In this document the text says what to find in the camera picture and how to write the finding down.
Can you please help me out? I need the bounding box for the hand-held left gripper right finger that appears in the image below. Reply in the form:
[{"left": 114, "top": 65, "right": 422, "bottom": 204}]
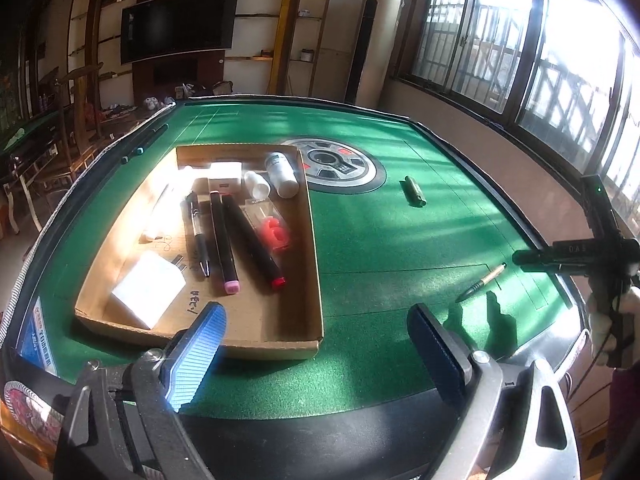
[{"left": 406, "top": 302, "right": 583, "bottom": 480}]

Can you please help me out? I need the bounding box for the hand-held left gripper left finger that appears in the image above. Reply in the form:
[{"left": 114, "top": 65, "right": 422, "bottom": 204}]
[{"left": 52, "top": 301, "right": 228, "bottom": 480}]

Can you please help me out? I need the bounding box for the bronze pen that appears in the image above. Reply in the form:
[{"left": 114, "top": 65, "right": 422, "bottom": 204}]
[{"left": 454, "top": 262, "right": 508, "bottom": 303}]

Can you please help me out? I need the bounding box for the shallow cardboard box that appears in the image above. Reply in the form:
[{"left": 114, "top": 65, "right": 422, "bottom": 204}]
[{"left": 74, "top": 144, "right": 325, "bottom": 361}]

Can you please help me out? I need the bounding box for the black marker pink cap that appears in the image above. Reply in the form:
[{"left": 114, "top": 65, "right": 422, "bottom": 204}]
[{"left": 209, "top": 191, "right": 241, "bottom": 295}]

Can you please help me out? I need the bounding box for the black ballpoint pen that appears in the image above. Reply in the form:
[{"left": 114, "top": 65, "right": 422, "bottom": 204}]
[{"left": 181, "top": 191, "right": 211, "bottom": 278}]

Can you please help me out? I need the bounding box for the black marker red cap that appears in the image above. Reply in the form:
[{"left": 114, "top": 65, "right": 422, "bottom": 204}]
[{"left": 221, "top": 194, "right": 288, "bottom": 291}]

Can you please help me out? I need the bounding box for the clear package red item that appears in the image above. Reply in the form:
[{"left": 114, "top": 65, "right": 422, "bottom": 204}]
[{"left": 244, "top": 197, "right": 293, "bottom": 252}]

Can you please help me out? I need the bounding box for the small white bottle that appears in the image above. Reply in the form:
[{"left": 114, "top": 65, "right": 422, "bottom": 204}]
[{"left": 243, "top": 170, "right": 272, "bottom": 199}]

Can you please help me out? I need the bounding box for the large white bottle green label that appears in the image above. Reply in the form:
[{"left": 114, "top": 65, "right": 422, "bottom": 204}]
[{"left": 265, "top": 152, "right": 300, "bottom": 199}]

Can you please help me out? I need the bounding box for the person's right hand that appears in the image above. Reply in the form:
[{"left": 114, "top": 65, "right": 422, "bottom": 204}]
[{"left": 586, "top": 272, "right": 640, "bottom": 358}]

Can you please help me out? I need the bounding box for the white power adapter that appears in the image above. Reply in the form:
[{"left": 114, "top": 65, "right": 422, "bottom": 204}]
[{"left": 111, "top": 251, "right": 187, "bottom": 331}]

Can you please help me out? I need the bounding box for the blue table sticker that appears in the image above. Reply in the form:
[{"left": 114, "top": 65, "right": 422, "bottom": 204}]
[{"left": 20, "top": 295, "right": 63, "bottom": 376}]

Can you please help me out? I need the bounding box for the round red table sticker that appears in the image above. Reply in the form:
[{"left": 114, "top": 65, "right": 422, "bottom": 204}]
[{"left": 2, "top": 380, "right": 56, "bottom": 441}]

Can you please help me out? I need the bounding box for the white square box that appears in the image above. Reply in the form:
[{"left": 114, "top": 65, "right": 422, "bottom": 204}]
[{"left": 206, "top": 162, "right": 244, "bottom": 194}]

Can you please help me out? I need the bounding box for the window with metal grille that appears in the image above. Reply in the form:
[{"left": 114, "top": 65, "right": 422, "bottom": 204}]
[{"left": 395, "top": 0, "right": 640, "bottom": 241}]

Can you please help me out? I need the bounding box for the round table control panel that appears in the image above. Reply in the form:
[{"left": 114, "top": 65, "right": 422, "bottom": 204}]
[{"left": 280, "top": 136, "right": 387, "bottom": 194}]

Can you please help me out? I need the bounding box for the black pen teal cap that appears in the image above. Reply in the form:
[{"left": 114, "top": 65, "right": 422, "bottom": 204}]
[
  {"left": 120, "top": 127, "right": 161, "bottom": 164},
  {"left": 136, "top": 123, "right": 169, "bottom": 156}
]

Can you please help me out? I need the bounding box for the standing air conditioner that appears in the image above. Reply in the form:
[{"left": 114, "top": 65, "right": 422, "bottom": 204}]
[{"left": 345, "top": 0, "right": 404, "bottom": 107}]

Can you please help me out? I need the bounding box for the green side table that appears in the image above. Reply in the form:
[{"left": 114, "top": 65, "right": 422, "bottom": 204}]
[{"left": 0, "top": 110, "right": 66, "bottom": 151}]

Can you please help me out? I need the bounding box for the dark television cabinet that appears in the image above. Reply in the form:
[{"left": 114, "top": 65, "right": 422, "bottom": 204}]
[{"left": 132, "top": 55, "right": 223, "bottom": 106}]

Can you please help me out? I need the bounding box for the pale frame chair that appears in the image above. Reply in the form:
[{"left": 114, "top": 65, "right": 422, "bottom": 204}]
[{"left": 0, "top": 152, "right": 76, "bottom": 233}]

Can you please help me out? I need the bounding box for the wooden wall shelf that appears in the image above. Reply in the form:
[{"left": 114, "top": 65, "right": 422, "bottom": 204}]
[{"left": 290, "top": 0, "right": 337, "bottom": 96}]

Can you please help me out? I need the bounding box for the black wall television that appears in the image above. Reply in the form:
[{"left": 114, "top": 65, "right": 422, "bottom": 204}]
[{"left": 120, "top": 0, "right": 240, "bottom": 66}]

